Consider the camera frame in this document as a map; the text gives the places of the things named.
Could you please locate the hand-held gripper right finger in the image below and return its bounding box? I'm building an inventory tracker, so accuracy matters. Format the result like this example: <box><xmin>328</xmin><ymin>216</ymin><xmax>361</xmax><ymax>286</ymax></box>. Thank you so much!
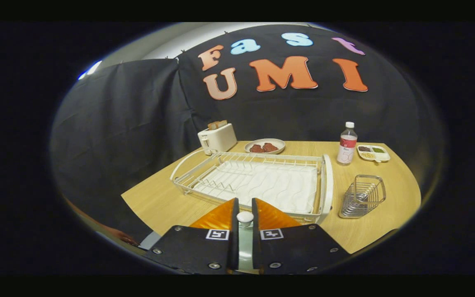
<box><xmin>252</xmin><ymin>198</ymin><xmax>351</xmax><ymax>275</ymax></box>

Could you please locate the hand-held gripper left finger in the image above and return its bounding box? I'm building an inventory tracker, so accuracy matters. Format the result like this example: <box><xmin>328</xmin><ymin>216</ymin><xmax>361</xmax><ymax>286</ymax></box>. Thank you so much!
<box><xmin>143</xmin><ymin>197</ymin><xmax>240</xmax><ymax>275</ymax></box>

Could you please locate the white wire dish rack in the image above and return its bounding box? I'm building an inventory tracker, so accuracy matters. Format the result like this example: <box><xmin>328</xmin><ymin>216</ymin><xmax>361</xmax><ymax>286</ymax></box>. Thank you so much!
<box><xmin>170</xmin><ymin>149</ymin><xmax>334</xmax><ymax>225</ymax></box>

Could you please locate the metal wire basket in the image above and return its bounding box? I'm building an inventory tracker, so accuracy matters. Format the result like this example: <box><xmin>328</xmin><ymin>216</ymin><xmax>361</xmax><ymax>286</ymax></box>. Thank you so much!
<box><xmin>339</xmin><ymin>174</ymin><xmax>387</xmax><ymax>219</ymax></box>

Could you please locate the beige plate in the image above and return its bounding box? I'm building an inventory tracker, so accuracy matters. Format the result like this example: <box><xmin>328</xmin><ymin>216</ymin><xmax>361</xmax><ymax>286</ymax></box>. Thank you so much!
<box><xmin>244</xmin><ymin>138</ymin><xmax>286</xmax><ymax>155</ymax></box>

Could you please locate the white toaster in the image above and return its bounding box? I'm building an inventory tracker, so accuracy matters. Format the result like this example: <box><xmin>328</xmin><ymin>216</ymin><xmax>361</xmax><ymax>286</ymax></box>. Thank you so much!
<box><xmin>198</xmin><ymin>123</ymin><xmax>238</xmax><ymax>156</ymax></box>

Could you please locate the clear plastic bottle red label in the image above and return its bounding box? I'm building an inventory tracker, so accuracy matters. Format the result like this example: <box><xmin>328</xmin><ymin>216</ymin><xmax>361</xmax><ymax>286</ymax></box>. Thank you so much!
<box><xmin>336</xmin><ymin>121</ymin><xmax>358</xmax><ymax>166</ymax></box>

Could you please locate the white divided tray with beans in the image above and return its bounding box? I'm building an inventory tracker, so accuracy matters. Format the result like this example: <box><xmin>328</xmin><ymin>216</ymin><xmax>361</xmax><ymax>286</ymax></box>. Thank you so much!
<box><xmin>357</xmin><ymin>144</ymin><xmax>391</xmax><ymax>163</ymax></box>

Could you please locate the black backdrop cloth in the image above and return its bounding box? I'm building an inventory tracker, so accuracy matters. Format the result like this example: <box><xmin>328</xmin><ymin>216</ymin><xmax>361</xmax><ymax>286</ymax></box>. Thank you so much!
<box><xmin>50</xmin><ymin>24</ymin><xmax>444</xmax><ymax>244</ymax></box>

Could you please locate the ceiling light strip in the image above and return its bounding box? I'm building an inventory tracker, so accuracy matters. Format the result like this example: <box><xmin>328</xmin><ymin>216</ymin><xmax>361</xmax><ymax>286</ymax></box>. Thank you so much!
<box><xmin>78</xmin><ymin>60</ymin><xmax>103</xmax><ymax>80</ymax></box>

